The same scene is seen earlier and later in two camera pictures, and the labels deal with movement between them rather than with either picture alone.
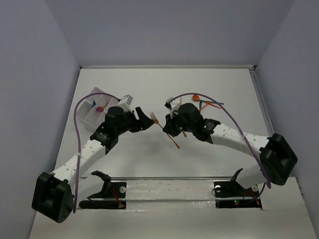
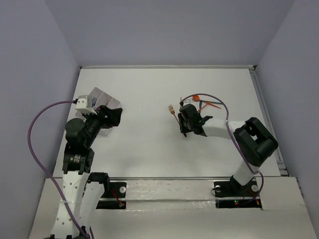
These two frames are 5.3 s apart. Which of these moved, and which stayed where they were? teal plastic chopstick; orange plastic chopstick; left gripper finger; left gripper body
Moved: left gripper body; left gripper finger
Stayed: teal plastic chopstick; orange plastic chopstick
